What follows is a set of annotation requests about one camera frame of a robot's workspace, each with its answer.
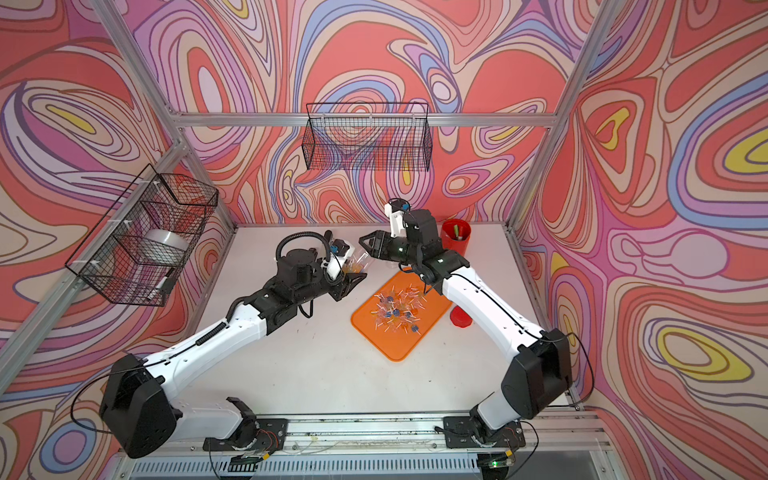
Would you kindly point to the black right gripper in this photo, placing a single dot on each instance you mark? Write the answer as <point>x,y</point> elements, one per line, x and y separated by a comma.
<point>377,243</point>

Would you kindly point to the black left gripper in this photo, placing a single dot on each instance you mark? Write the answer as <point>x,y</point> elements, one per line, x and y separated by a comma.
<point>342,289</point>

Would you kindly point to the white lid jar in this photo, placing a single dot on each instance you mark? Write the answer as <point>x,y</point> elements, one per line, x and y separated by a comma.
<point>357,263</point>

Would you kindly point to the candies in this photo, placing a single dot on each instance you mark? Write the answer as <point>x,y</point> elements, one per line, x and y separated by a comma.
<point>399,310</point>

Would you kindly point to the red jar lid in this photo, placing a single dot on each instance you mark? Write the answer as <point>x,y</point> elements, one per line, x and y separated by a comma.
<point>460,318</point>

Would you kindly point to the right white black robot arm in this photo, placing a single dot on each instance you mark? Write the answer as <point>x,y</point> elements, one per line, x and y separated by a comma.
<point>539,369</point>

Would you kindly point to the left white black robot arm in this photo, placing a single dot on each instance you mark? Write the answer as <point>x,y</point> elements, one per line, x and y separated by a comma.
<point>139,405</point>

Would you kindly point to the orange plastic tray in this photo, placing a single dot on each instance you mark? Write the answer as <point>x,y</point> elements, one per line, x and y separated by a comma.
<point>396,346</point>

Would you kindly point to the red cup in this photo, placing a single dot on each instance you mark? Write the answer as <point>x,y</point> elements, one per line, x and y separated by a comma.
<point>448,239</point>

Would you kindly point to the black marker in basket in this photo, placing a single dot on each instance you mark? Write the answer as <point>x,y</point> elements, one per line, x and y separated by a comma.
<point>165,283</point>

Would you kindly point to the white roll in basket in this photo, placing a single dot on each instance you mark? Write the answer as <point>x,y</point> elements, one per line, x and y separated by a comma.
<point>163,247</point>

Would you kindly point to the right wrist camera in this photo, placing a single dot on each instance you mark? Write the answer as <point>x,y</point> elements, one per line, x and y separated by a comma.
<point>395,209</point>

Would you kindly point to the back black wire basket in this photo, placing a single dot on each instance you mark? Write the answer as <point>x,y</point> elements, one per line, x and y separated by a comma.
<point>368,136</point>

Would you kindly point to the black wire basket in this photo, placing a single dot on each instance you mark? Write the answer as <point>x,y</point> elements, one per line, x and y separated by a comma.
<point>368,136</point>
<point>161,218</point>

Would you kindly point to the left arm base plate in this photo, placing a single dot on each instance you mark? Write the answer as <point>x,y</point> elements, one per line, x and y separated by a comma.
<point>266,435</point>

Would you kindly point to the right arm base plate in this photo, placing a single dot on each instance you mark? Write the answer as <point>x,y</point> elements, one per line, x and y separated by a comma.
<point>464,432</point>

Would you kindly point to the left black wire basket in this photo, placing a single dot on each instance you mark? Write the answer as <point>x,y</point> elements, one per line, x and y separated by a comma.
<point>161,218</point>

